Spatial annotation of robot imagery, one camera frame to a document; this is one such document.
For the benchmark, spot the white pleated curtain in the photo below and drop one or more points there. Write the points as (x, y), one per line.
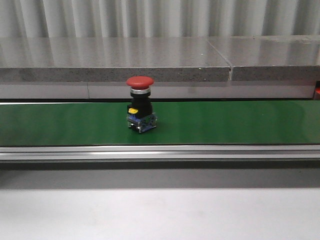
(158, 18)

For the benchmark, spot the left grey stone slab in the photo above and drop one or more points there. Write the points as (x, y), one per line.
(110, 59)

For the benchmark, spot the green conveyor belt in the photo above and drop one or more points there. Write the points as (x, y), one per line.
(190, 122)

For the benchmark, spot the right grey stone slab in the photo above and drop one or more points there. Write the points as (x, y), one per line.
(294, 58)

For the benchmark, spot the red plastic tray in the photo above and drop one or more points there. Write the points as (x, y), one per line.
(316, 95)

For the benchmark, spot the grey stone slab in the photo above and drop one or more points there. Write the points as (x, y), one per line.
(294, 58)
(110, 59)

